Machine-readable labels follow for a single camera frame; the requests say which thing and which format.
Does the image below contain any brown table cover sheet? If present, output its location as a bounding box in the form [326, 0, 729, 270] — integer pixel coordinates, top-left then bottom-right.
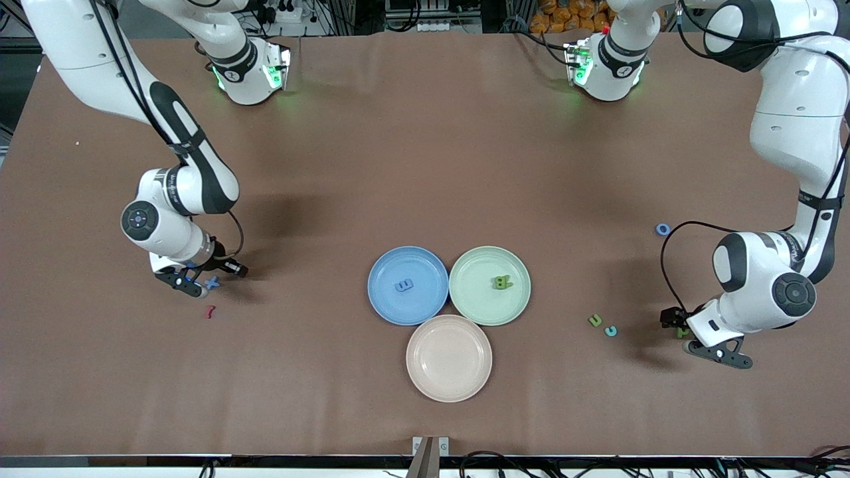
[0, 30, 850, 459]

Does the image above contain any black table edge rail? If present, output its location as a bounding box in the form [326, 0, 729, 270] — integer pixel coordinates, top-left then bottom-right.
[0, 454, 850, 471]

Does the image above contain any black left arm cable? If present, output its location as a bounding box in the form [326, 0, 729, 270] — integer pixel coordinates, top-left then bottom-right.
[660, 0, 850, 313]

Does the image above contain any light green plate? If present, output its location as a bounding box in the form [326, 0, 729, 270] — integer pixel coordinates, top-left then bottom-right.
[449, 246, 532, 327]

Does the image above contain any metal table edge bracket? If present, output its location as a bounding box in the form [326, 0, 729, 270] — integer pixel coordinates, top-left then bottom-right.
[412, 436, 450, 478]

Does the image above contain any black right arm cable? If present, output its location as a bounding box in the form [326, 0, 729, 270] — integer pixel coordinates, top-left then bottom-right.
[90, 0, 245, 261]

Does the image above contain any aluminium frame post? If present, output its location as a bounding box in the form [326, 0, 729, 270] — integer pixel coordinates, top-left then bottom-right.
[0, 0, 47, 55]

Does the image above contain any pile of orange fruits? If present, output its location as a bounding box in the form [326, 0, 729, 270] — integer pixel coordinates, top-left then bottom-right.
[529, 0, 615, 34]

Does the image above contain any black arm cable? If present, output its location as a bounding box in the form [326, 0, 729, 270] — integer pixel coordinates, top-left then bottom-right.
[90, 0, 245, 261]
[660, 0, 850, 313]

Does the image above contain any blue plate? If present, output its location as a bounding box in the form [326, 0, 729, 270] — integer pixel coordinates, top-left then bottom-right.
[367, 246, 450, 326]

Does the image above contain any pale pink plate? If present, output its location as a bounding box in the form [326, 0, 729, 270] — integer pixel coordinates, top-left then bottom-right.
[406, 315, 493, 403]

